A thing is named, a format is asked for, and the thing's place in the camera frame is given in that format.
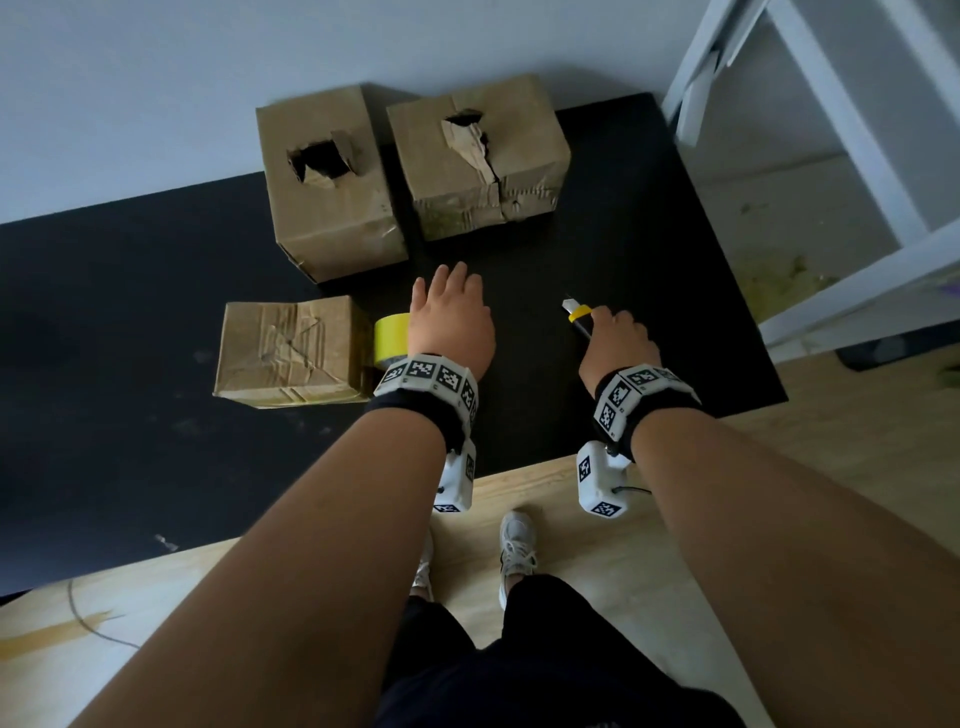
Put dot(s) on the black marker wristband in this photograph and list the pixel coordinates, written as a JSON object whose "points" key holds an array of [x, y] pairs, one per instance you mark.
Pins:
{"points": [[427, 394], [637, 405]]}

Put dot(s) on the black yellow utility knife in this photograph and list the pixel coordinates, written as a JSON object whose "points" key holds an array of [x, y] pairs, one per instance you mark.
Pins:
{"points": [[579, 313]]}

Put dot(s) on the person's right hand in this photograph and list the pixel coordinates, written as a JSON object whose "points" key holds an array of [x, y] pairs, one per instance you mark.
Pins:
{"points": [[619, 349]]}

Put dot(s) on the white sneaker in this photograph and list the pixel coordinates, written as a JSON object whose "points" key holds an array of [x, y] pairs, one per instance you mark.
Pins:
{"points": [[424, 570], [517, 551]]}

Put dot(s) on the person's right forearm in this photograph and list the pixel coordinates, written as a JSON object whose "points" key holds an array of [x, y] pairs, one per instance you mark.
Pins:
{"points": [[787, 585]]}

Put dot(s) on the wide cardboard box torn flap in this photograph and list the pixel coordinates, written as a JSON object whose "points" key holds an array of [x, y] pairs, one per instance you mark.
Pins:
{"points": [[525, 150]]}

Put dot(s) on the person's left hand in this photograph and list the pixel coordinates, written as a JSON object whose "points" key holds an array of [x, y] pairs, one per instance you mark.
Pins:
{"points": [[454, 322]]}

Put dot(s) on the black shorts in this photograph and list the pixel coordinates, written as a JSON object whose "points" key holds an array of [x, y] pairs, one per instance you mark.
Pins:
{"points": [[540, 667]]}

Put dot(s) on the small cardboard box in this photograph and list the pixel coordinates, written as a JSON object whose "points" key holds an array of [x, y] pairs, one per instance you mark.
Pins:
{"points": [[292, 352]]}

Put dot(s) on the white metal shelf frame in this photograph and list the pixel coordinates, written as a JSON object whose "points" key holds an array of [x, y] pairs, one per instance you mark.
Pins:
{"points": [[862, 289]]}

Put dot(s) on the tall cardboard box square hole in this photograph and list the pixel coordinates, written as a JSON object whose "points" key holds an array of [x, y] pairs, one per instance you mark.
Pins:
{"points": [[337, 232]]}

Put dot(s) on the yellow tape roll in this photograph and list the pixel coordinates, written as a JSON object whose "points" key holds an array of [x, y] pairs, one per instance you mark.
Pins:
{"points": [[390, 337]]}

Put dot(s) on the white right sneaker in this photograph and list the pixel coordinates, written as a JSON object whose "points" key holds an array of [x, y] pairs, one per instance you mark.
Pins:
{"points": [[517, 551]]}

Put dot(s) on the person's left forearm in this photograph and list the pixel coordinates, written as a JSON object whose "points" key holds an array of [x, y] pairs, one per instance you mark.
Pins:
{"points": [[285, 600]]}

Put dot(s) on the white left sneaker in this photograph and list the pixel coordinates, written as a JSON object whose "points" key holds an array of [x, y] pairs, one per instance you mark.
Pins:
{"points": [[424, 570]]}

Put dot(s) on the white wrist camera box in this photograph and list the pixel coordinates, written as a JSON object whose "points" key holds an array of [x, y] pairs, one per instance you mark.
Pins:
{"points": [[456, 480], [600, 484]]}

